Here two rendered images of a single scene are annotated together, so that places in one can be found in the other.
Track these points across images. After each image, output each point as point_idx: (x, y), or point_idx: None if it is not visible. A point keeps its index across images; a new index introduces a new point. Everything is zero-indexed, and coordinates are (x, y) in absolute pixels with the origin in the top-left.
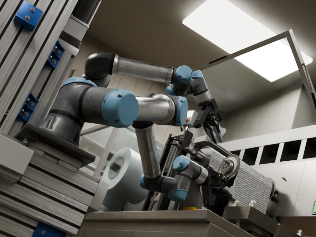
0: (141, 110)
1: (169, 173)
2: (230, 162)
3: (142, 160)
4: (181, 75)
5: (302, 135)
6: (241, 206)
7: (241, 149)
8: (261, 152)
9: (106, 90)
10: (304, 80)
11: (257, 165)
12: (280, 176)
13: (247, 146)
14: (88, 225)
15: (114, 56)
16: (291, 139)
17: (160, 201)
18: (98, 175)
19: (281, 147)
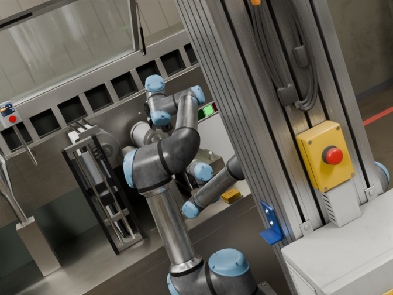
0: None
1: (118, 187)
2: (163, 136)
3: (217, 197)
4: (204, 99)
5: (128, 67)
6: (213, 162)
7: (51, 107)
8: (86, 99)
9: (382, 174)
10: (133, 17)
11: (93, 115)
12: (133, 112)
13: (57, 100)
14: None
15: (196, 130)
16: (117, 75)
17: (133, 216)
18: None
19: (111, 86)
